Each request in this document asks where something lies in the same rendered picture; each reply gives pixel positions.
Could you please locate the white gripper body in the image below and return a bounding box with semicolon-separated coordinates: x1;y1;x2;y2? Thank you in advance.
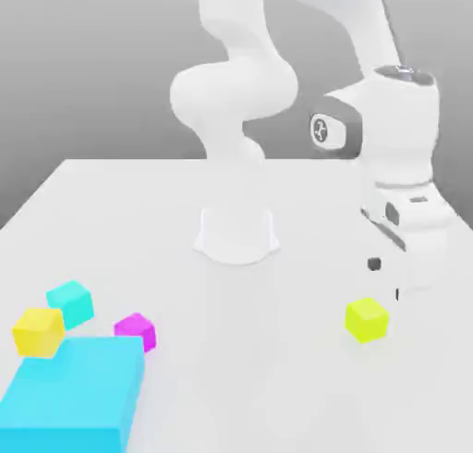
359;206;453;263

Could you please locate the small lime cube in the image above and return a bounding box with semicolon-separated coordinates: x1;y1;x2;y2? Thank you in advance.
344;296;391;346

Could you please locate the small magenta cube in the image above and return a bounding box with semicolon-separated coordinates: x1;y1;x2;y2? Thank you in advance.
113;312;158;354

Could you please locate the small turquoise cube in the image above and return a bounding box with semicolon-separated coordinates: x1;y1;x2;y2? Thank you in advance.
45;279;95;332

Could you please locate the small yellow cube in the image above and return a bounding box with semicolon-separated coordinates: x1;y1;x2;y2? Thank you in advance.
11;306;67;360

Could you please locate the large cyan box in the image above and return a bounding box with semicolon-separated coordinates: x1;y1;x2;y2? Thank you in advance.
0;335;146;453

